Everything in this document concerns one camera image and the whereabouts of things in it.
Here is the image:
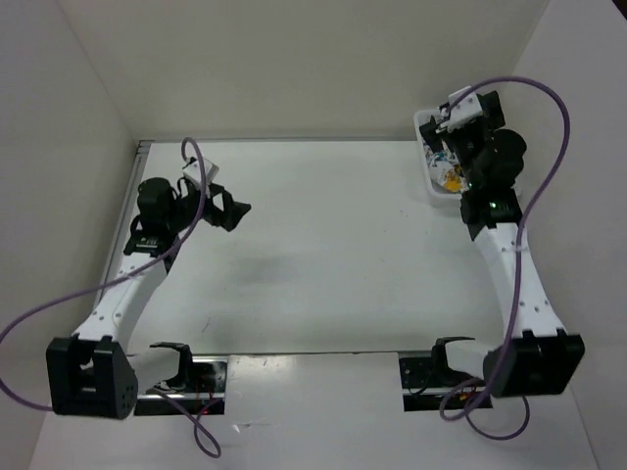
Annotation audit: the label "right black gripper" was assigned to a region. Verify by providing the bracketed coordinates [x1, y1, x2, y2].
[420, 94, 505, 190]

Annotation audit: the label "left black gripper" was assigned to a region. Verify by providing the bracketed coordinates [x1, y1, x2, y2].
[169, 182, 252, 233]

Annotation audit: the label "colourful printed shorts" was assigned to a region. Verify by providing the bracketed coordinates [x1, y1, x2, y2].
[423, 144, 467, 194]

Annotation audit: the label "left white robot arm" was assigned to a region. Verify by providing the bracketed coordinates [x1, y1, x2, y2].
[46, 177, 252, 420]

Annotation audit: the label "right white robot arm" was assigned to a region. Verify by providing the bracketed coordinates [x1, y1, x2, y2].
[419, 88, 585, 398]

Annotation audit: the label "white plastic basket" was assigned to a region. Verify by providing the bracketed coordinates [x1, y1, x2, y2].
[413, 110, 468, 208]

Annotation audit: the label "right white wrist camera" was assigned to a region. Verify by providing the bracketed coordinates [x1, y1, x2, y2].
[436, 86, 483, 132]

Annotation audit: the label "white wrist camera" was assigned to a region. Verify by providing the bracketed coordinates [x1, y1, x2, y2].
[436, 86, 483, 132]
[182, 158, 219, 195]

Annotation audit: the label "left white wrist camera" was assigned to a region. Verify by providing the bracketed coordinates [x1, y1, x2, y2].
[182, 158, 219, 195]

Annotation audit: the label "aluminium table edge rail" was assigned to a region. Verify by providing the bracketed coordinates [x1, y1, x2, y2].
[100, 140, 153, 284]

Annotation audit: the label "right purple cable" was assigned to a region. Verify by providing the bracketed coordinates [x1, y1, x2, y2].
[439, 76, 573, 439]

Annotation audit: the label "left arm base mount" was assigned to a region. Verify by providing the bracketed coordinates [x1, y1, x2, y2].
[134, 355, 228, 417]

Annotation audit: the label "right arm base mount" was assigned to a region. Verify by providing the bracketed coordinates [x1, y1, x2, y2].
[399, 352, 470, 412]

